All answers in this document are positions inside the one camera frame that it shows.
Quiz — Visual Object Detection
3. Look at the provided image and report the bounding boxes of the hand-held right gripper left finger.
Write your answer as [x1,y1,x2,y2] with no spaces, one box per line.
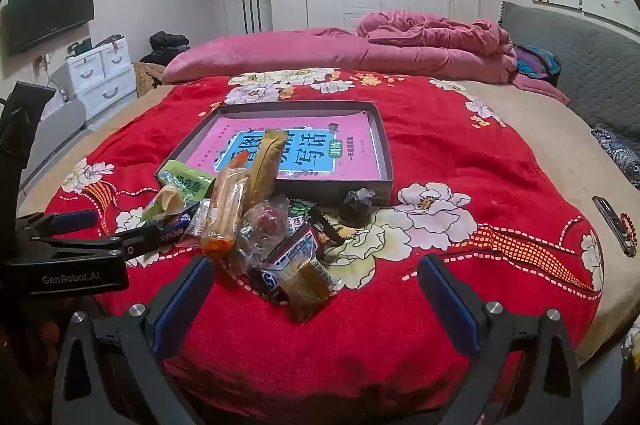
[52,255,216,425]

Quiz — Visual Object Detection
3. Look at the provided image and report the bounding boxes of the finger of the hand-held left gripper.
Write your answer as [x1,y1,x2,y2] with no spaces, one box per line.
[22,224,173,262]
[15,208,99,238]

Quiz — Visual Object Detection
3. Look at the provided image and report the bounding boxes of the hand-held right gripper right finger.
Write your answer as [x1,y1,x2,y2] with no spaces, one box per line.
[417,253,586,425]

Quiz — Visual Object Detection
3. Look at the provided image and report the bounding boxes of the blue cookie packet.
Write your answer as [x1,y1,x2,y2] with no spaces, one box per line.
[155,212,193,247]

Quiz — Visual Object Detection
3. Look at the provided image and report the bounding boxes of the green snack packet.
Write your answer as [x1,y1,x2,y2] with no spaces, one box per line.
[141,159,216,223]

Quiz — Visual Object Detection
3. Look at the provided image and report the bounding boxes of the orange long snack packet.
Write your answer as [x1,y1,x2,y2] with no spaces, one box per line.
[200,155,252,261]

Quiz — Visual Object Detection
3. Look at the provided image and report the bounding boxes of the clear red-print candy packet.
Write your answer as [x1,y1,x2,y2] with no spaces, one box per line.
[240,200,291,266]

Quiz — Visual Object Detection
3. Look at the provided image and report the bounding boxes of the brown chocolate bar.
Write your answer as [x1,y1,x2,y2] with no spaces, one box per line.
[247,225,326,306]

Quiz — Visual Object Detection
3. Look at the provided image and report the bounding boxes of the clear pastry packet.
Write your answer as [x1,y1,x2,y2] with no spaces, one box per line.
[280,255,336,323]

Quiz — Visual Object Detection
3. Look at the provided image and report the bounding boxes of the small clear candy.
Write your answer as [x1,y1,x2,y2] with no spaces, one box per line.
[342,188,377,228]

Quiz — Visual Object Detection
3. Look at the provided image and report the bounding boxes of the yellow gold snack packet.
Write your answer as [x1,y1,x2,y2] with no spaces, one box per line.
[248,129,288,208]

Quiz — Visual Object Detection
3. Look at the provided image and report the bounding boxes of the dark green patterned packet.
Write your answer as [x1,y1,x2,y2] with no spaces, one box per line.
[290,200,347,247]

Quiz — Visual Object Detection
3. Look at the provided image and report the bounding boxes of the shallow cardboard box tray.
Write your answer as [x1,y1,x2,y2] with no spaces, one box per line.
[155,100,394,206]

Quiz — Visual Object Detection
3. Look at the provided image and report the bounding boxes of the grey chair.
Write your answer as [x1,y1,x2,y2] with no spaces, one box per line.
[20,99,88,191]

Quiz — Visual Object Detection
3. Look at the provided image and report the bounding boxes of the white drawer cabinet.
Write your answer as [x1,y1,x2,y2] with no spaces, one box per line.
[65,36,138,116]

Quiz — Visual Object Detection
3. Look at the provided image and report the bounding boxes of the red floral blanket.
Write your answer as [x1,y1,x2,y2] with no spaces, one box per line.
[42,72,606,425]

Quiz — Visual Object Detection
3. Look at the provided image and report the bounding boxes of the brown fuzzy blanket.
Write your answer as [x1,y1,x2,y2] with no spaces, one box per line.
[132,61,168,98]

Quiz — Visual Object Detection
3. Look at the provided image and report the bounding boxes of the black clothes pile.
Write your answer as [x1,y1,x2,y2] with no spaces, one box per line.
[140,31,191,66]

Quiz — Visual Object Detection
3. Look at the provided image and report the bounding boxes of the pink book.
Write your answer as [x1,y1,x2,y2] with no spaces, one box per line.
[172,118,383,181]

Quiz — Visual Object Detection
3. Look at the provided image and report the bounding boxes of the black television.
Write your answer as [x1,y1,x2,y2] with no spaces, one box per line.
[0,0,96,56]

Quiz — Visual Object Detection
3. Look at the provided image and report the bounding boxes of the pink quilt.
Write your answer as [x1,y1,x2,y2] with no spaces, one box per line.
[162,28,381,83]

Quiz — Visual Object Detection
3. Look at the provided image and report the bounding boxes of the black white patterned cushion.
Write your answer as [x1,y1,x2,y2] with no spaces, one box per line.
[591,125,640,191]

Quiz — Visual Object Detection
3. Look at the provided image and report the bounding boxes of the pink cloth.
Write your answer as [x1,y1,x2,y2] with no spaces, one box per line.
[510,72,571,106]

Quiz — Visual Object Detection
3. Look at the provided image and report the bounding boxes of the black striped garment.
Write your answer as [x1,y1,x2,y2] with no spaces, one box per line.
[235,0,264,34]

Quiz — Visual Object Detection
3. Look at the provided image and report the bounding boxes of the colourful clothes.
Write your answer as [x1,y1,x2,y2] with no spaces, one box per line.
[515,44,561,86]

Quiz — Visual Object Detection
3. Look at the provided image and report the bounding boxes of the pink crumpled duvet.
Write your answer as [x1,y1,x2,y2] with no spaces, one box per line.
[356,10,518,83]

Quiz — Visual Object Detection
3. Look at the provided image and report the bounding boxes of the grey quilted headboard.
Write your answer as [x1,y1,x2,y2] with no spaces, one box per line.
[500,0,640,186]

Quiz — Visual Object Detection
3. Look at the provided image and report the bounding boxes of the brown bead bracelet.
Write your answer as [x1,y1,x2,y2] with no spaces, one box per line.
[620,212,640,242]

